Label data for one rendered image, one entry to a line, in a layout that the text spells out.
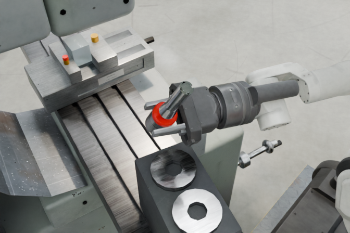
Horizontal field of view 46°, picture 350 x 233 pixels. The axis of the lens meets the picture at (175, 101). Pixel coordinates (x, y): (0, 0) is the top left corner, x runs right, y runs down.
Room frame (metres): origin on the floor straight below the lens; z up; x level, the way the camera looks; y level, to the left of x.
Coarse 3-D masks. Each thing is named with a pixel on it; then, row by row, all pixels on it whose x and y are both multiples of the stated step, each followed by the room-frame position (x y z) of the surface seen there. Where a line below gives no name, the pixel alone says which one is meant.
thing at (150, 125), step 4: (148, 116) 0.50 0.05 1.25; (152, 116) 0.48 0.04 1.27; (148, 120) 0.49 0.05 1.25; (152, 120) 0.48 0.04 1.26; (148, 124) 0.49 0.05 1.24; (152, 124) 0.48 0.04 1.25; (156, 124) 0.47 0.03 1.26; (148, 128) 0.49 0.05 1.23; (152, 128) 0.48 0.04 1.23; (156, 128) 0.48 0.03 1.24
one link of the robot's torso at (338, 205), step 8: (344, 176) 0.51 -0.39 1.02; (336, 184) 0.52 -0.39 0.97; (344, 184) 0.50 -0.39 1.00; (336, 192) 0.51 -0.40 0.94; (344, 192) 0.49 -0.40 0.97; (336, 200) 0.51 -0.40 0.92; (344, 200) 0.49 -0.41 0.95; (336, 208) 0.50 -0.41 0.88; (344, 208) 0.48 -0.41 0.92; (344, 216) 0.50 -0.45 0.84; (344, 224) 0.51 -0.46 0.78
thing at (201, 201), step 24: (144, 168) 0.45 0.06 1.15; (168, 168) 0.45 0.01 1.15; (192, 168) 0.44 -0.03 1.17; (144, 192) 0.42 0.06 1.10; (168, 192) 0.39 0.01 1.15; (192, 192) 0.39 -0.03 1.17; (216, 192) 0.39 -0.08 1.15; (168, 216) 0.34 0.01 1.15; (192, 216) 0.34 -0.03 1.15; (216, 216) 0.34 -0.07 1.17
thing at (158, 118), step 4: (160, 104) 0.50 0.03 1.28; (156, 108) 0.49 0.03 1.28; (152, 112) 0.49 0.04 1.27; (156, 112) 0.48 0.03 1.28; (156, 116) 0.48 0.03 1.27; (160, 116) 0.48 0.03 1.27; (176, 116) 0.49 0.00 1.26; (156, 120) 0.47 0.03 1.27; (160, 120) 0.47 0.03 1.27; (164, 120) 0.47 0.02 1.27; (168, 120) 0.48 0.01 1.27; (172, 120) 0.48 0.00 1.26; (176, 120) 0.48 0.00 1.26; (160, 124) 0.47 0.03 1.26; (164, 124) 0.47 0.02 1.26; (168, 124) 0.47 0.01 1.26; (172, 124) 0.48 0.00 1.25
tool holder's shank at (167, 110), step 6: (180, 84) 0.46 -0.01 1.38; (186, 84) 0.46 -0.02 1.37; (180, 90) 0.45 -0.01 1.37; (186, 90) 0.45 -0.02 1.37; (192, 90) 0.45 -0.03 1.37; (174, 96) 0.46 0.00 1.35; (180, 96) 0.45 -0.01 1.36; (186, 96) 0.45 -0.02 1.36; (168, 102) 0.47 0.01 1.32; (174, 102) 0.46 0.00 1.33; (180, 102) 0.45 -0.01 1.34; (162, 108) 0.48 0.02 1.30; (168, 108) 0.47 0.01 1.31; (174, 108) 0.46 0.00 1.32; (162, 114) 0.47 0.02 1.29; (168, 114) 0.47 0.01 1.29; (174, 114) 0.47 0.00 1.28
